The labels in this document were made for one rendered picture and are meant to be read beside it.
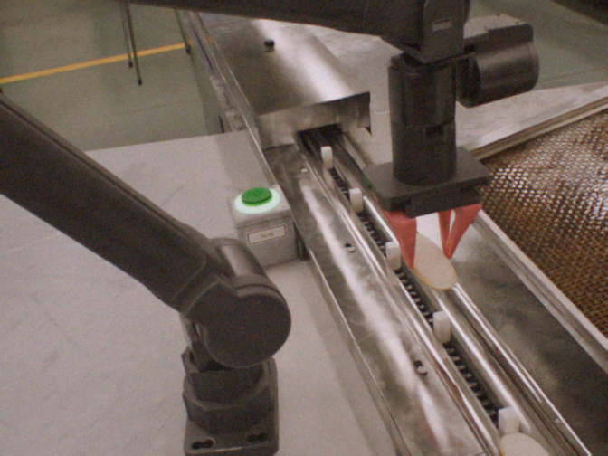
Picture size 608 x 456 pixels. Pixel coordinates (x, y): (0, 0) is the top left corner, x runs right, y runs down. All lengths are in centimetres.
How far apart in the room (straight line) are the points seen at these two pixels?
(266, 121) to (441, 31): 56
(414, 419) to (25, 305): 54
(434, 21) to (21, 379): 57
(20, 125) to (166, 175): 69
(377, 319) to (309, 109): 46
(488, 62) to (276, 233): 38
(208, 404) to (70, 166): 26
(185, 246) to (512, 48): 32
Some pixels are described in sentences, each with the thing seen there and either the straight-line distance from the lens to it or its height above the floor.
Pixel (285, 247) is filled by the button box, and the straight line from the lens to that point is 94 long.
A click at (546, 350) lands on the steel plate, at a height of 82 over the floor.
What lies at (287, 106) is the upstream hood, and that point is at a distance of 114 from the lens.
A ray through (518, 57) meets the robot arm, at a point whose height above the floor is 112.
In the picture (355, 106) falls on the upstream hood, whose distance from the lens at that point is 116.
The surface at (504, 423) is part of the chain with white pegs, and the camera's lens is 67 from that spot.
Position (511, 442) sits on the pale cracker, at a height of 86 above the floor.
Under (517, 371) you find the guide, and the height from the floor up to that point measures 86.
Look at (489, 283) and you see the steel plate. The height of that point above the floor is 82.
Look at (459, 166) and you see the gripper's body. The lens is 70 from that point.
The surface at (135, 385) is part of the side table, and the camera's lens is 83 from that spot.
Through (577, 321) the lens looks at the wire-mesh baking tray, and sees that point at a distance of 72.
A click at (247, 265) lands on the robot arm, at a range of 66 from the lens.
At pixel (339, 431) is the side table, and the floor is 82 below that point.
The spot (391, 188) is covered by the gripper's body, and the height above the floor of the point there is 102.
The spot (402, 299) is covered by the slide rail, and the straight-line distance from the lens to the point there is 82.
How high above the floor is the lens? 135
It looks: 32 degrees down
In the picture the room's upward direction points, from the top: 8 degrees counter-clockwise
